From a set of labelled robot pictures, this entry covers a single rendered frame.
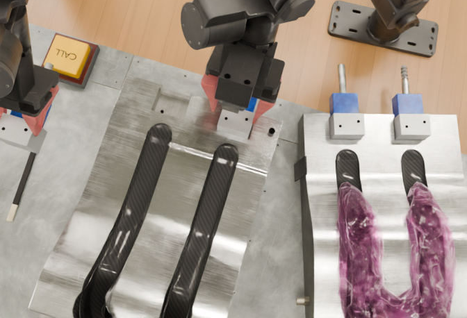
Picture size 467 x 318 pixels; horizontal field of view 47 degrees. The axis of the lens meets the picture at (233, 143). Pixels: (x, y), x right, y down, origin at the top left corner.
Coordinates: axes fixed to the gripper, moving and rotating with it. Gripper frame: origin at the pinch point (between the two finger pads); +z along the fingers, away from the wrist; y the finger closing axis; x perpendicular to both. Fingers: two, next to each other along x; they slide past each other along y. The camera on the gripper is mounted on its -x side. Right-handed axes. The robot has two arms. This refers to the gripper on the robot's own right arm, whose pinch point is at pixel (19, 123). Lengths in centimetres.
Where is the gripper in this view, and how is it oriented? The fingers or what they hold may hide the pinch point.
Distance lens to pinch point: 81.8
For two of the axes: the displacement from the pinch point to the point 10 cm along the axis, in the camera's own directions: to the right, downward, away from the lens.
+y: 9.6, 2.9, -0.2
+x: 2.3, -7.0, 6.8
